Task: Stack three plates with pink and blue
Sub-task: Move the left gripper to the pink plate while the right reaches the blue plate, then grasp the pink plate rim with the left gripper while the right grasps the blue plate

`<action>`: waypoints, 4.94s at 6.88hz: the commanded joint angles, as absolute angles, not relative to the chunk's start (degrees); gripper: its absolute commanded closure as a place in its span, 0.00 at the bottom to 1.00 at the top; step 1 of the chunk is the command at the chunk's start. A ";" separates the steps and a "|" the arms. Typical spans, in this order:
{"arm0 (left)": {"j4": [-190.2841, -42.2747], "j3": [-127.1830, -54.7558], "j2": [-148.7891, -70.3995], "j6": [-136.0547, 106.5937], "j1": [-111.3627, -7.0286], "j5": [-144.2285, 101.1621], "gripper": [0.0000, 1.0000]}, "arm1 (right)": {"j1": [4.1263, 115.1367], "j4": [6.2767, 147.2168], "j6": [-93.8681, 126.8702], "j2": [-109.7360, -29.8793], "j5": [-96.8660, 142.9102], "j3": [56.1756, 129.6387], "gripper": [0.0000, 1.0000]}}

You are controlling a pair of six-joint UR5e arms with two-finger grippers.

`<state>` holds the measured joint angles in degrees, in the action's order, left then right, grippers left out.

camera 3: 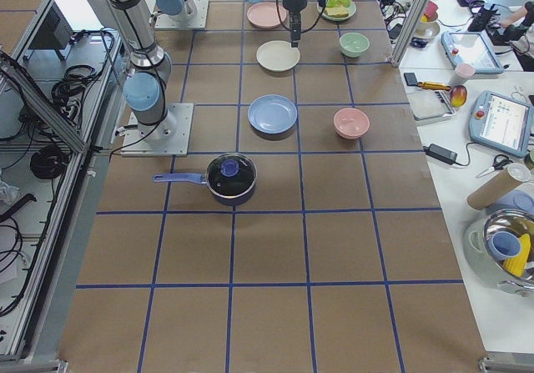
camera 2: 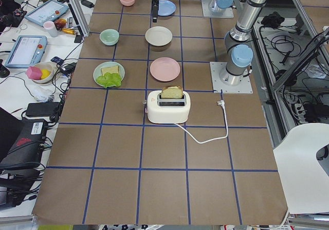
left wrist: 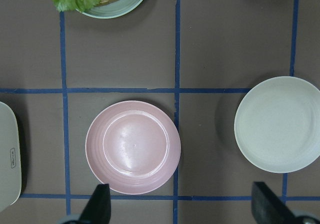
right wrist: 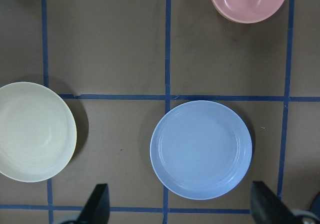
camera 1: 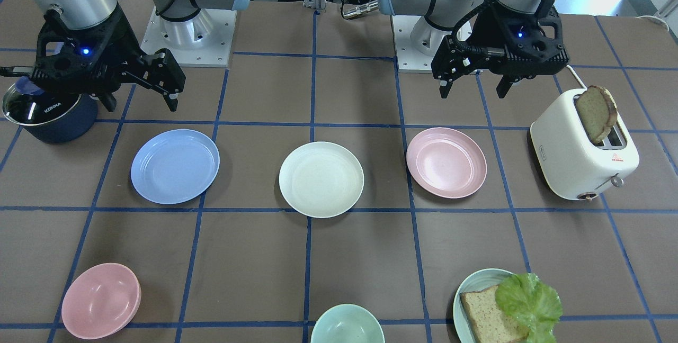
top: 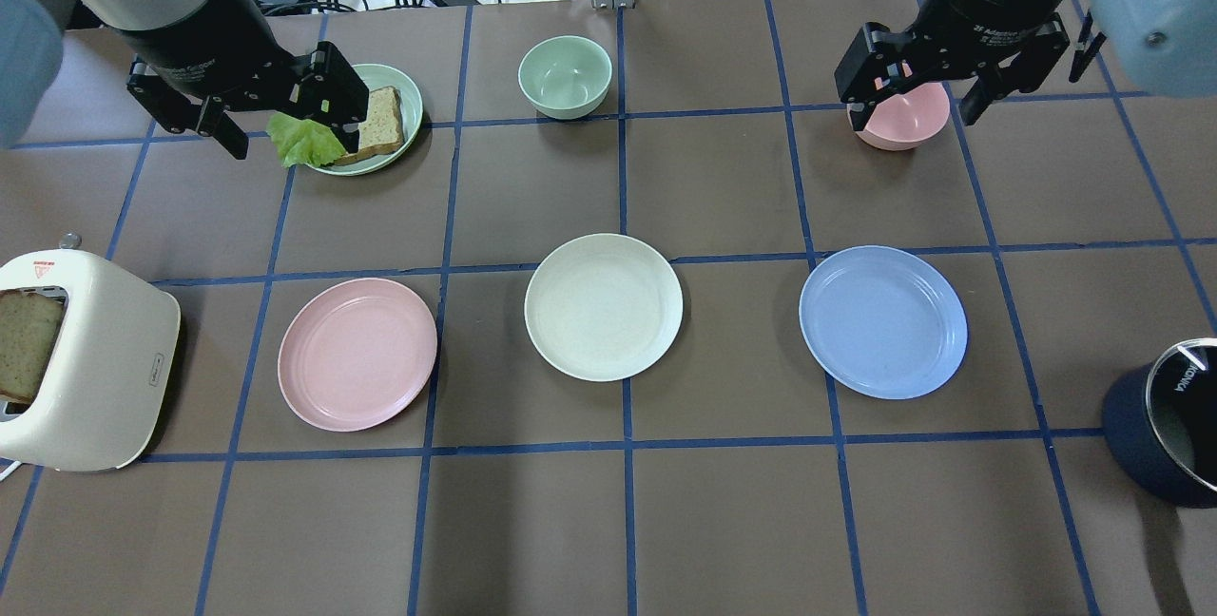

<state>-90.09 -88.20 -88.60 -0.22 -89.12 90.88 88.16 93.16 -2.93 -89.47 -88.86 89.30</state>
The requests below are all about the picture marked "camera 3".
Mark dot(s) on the teach pendant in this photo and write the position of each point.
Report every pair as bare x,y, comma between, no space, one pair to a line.
473,49
501,123

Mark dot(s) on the blue cup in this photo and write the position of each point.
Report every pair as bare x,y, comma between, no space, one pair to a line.
504,245

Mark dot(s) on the glass pan lid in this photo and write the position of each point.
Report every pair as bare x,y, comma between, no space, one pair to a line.
231,175

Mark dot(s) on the bread slice on plate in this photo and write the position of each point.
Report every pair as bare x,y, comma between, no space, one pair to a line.
337,12

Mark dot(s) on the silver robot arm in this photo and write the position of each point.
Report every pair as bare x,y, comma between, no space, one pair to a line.
145,95

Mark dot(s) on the dark blue saucepan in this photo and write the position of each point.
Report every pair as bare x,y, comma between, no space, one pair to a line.
201,179

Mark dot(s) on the cardboard tube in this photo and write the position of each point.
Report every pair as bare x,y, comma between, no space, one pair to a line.
504,182

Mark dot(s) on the green lettuce leaf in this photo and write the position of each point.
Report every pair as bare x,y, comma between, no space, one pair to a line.
337,3

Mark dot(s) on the far teach pendant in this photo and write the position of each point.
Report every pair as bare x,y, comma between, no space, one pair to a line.
473,49

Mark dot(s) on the near teach pendant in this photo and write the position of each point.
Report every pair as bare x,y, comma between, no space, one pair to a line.
501,123

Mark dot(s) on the red yellow mango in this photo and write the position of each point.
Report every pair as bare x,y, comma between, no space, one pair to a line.
458,96

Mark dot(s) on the aluminium frame post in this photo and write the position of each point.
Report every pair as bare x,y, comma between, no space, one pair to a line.
412,19

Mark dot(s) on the pink plate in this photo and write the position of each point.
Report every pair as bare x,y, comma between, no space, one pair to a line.
266,15

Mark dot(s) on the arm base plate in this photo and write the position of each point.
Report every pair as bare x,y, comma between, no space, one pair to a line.
170,138
180,14

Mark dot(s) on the black power adapter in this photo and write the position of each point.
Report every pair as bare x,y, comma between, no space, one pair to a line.
441,154

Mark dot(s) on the blue plate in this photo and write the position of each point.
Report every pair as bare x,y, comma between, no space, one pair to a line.
272,116

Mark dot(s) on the pink bowl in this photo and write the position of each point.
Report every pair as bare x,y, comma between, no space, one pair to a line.
351,123

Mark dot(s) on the metal mixing bowl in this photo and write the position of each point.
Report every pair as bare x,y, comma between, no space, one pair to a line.
518,223

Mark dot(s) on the white bowl with fruit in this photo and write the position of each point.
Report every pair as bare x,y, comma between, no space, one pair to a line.
427,29

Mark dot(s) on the green plate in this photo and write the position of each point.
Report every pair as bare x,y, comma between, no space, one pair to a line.
351,8

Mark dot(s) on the cream white plate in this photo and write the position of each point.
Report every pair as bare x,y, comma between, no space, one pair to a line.
277,56

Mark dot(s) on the scissors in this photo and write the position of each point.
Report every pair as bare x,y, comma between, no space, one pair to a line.
499,162

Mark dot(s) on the green bowl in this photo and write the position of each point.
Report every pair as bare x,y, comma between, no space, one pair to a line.
353,45

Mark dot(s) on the yellow corn toy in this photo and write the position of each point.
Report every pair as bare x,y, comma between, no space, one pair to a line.
517,264

